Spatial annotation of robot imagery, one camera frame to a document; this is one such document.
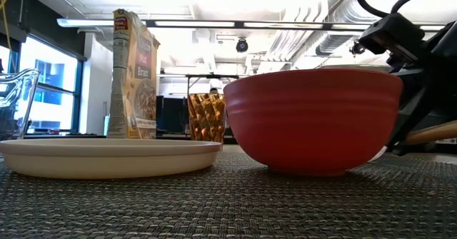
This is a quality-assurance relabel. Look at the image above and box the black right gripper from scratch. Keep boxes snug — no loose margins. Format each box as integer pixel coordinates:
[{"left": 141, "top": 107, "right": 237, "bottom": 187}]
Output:
[{"left": 386, "top": 19, "right": 457, "bottom": 158}]

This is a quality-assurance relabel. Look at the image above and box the pale-handled metal utensil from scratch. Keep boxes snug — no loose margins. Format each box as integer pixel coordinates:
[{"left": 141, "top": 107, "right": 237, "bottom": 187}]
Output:
[{"left": 368, "top": 120, "right": 457, "bottom": 163}]

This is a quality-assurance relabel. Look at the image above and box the raisin nut bran cereal box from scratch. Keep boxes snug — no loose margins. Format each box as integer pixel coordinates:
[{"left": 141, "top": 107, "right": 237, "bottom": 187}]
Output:
[{"left": 106, "top": 8, "right": 161, "bottom": 141}]

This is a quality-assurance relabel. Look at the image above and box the long ceiling light bar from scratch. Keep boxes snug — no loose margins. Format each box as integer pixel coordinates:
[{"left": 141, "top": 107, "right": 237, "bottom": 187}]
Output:
[{"left": 56, "top": 17, "right": 457, "bottom": 32}]

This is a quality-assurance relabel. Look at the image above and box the black ceiling spotlight cluster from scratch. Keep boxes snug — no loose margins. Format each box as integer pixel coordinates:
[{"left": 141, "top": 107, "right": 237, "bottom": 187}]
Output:
[{"left": 348, "top": 40, "right": 366, "bottom": 57}]

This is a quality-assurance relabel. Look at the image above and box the red bowl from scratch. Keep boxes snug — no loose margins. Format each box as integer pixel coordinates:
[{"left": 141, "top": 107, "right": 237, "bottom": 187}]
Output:
[{"left": 223, "top": 68, "right": 405, "bottom": 178}]

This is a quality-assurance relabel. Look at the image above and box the black background monitor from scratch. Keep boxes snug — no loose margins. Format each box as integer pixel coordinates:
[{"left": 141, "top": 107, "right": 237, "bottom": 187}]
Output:
[{"left": 156, "top": 95, "right": 191, "bottom": 136}]

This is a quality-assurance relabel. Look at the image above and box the amber faceted plastic cup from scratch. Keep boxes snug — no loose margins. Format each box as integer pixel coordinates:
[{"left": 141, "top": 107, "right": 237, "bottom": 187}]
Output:
[{"left": 187, "top": 93, "right": 227, "bottom": 146}]

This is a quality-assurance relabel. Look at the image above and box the large window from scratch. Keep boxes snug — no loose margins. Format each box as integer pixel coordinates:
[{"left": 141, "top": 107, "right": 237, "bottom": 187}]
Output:
[{"left": 0, "top": 34, "right": 84, "bottom": 134}]

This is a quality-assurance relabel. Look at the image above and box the white round plate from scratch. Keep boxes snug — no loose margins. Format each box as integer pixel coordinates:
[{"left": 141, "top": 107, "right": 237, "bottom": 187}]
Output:
[{"left": 0, "top": 138, "right": 224, "bottom": 180}]

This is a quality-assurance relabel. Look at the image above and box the dark woven placemat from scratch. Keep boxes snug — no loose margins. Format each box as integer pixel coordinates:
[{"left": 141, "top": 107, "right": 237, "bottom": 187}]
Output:
[{"left": 0, "top": 149, "right": 457, "bottom": 239}]

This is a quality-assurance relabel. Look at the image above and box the round black ceiling camera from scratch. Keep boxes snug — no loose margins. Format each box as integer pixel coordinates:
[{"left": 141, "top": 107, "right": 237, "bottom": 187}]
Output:
[{"left": 235, "top": 37, "right": 250, "bottom": 54}]

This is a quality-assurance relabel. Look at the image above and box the black background table frame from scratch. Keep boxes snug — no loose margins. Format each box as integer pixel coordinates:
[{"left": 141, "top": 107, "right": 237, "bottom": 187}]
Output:
[{"left": 185, "top": 73, "right": 241, "bottom": 98}]

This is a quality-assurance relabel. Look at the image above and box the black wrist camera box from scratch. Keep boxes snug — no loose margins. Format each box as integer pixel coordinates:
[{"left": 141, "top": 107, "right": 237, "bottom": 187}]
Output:
[{"left": 358, "top": 11, "right": 426, "bottom": 65}]

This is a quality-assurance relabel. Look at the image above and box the silver ceiling air duct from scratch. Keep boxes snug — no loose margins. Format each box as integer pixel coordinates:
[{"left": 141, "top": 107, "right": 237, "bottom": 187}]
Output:
[{"left": 291, "top": 0, "right": 393, "bottom": 68}]

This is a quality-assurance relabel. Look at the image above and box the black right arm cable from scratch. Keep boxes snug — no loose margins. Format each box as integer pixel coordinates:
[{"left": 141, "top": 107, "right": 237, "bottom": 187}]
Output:
[{"left": 354, "top": 0, "right": 446, "bottom": 19}]

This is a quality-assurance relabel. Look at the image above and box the yellow cable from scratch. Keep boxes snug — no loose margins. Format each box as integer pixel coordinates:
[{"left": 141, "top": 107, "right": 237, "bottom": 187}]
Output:
[{"left": 0, "top": 0, "right": 19, "bottom": 74}]

